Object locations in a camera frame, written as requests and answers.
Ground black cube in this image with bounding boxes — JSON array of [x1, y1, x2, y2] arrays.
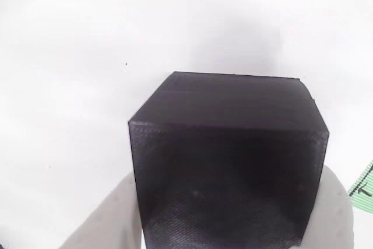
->
[[127, 71, 330, 247]]

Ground green strip with black arrows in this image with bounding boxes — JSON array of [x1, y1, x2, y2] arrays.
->
[[346, 159, 373, 215]]

